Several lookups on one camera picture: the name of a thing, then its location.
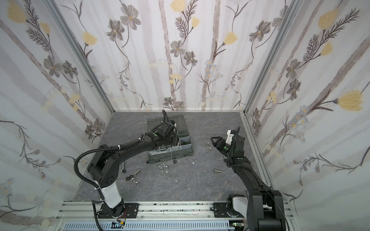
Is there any green compartment organizer box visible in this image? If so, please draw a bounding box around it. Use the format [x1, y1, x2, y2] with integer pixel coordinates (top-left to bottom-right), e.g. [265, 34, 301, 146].
[146, 114, 194, 164]

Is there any white cable duct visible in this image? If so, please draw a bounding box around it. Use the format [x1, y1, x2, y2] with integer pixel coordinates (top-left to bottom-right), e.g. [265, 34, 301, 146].
[60, 220, 235, 231]

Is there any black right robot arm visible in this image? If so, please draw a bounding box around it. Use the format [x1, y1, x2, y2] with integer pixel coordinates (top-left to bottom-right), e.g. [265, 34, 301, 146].
[211, 127, 290, 231]

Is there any silver bolt left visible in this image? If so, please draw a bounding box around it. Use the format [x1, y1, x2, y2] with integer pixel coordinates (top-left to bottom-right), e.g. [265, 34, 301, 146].
[122, 162, 126, 173]

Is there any aluminium corner frame post right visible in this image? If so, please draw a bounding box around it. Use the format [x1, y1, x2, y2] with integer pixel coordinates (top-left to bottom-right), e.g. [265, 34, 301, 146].
[243, 1, 303, 114]

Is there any aluminium corner frame post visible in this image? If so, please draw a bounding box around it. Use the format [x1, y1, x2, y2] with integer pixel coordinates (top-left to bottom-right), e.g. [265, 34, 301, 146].
[243, 1, 303, 114]
[43, 0, 115, 113]

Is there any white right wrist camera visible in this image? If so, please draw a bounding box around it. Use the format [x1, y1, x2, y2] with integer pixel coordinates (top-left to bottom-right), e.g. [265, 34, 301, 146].
[226, 130, 236, 145]

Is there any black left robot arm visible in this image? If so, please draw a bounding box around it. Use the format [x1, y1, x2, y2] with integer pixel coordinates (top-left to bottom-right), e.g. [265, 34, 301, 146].
[74, 110, 179, 218]

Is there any aluminium corner frame post left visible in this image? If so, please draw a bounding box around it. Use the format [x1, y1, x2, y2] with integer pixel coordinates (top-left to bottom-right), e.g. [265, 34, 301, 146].
[43, 0, 115, 113]

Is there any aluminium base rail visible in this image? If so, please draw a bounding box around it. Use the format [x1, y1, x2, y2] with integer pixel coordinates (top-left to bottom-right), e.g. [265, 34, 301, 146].
[56, 200, 293, 223]

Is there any silver hex nut pair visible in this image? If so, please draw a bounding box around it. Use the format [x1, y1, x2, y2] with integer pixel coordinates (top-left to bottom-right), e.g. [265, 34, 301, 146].
[160, 165, 169, 171]

